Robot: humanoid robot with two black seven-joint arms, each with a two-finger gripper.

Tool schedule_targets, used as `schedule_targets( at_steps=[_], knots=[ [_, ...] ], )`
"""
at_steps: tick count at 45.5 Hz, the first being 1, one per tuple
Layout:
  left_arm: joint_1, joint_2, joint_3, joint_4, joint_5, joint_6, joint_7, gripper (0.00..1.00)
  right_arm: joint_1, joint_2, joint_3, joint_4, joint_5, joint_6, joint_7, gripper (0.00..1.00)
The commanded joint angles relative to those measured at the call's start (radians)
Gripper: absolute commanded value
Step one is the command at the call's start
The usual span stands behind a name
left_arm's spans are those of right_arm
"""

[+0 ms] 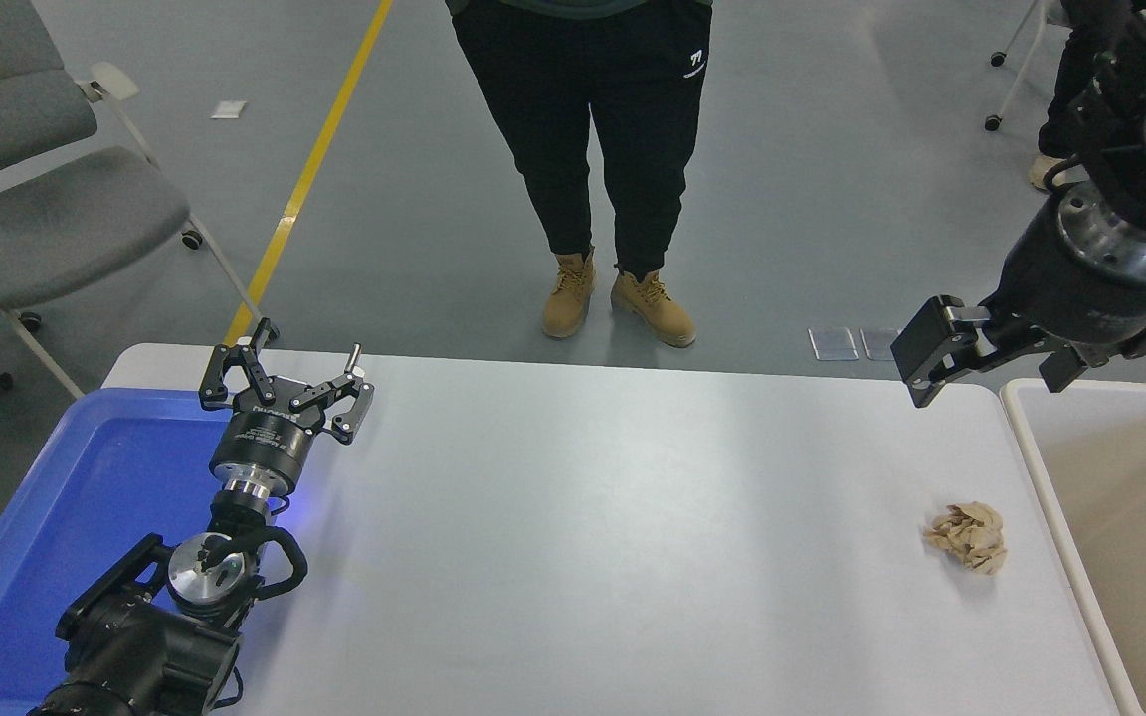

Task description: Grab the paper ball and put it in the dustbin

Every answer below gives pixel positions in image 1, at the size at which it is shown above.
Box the blue plastic tray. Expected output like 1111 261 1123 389
0 386 281 716

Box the grey office chair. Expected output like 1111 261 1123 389
0 0 282 399

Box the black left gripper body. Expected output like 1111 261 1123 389
209 376 328 491

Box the standing person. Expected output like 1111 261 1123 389
446 0 715 349

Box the white-legged wheeled chair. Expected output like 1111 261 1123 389
983 0 1073 133

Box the large pale bin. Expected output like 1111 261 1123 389
999 376 1146 716

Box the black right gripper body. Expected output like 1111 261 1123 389
989 202 1146 349

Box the tan paper ball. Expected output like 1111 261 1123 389
923 501 1009 576

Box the seated person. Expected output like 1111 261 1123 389
1029 0 1136 193

